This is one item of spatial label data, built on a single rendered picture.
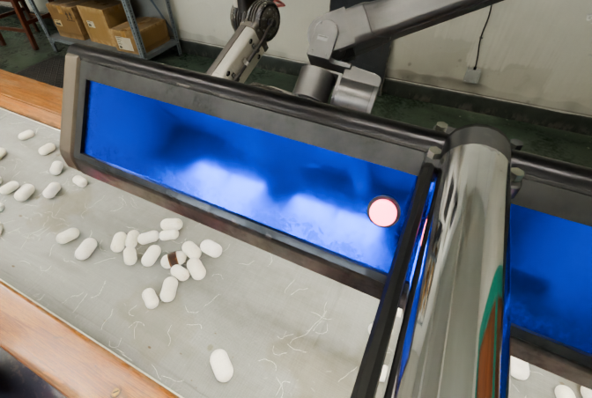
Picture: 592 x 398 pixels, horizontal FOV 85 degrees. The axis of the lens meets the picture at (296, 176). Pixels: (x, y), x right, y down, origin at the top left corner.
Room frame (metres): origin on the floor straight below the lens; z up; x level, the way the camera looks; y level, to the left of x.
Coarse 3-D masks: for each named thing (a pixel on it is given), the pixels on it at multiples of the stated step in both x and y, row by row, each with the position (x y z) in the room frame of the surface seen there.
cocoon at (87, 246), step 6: (84, 240) 0.31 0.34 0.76; (90, 240) 0.31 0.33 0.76; (84, 246) 0.30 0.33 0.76; (90, 246) 0.30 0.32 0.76; (96, 246) 0.31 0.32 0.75; (78, 252) 0.29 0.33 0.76; (84, 252) 0.29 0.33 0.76; (90, 252) 0.29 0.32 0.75; (78, 258) 0.28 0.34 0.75; (84, 258) 0.28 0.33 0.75
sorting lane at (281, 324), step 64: (0, 128) 0.65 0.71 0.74; (64, 192) 0.43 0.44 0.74; (0, 256) 0.29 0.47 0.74; (64, 256) 0.29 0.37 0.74; (256, 256) 0.29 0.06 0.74; (64, 320) 0.19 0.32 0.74; (128, 320) 0.19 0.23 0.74; (192, 320) 0.19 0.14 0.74; (256, 320) 0.19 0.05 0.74; (320, 320) 0.19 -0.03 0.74; (192, 384) 0.11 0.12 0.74; (256, 384) 0.11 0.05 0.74; (320, 384) 0.11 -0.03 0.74; (512, 384) 0.11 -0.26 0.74; (576, 384) 0.11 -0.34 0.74
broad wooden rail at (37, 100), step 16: (0, 80) 0.84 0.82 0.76; (16, 80) 0.84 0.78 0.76; (32, 80) 0.84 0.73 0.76; (0, 96) 0.76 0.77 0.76; (16, 96) 0.75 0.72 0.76; (32, 96) 0.75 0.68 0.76; (48, 96) 0.75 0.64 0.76; (16, 112) 0.71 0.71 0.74; (32, 112) 0.70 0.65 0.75; (48, 112) 0.68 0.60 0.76
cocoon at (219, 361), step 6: (216, 354) 0.14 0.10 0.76; (222, 354) 0.14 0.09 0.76; (210, 360) 0.14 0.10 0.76; (216, 360) 0.13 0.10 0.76; (222, 360) 0.13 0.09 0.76; (228, 360) 0.13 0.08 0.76; (216, 366) 0.13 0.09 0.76; (222, 366) 0.13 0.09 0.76; (228, 366) 0.13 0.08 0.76; (216, 372) 0.12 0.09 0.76; (222, 372) 0.12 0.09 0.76; (228, 372) 0.12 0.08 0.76; (216, 378) 0.12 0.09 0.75; (222, 378) 0.12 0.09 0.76; (228, 378) 0.12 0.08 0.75
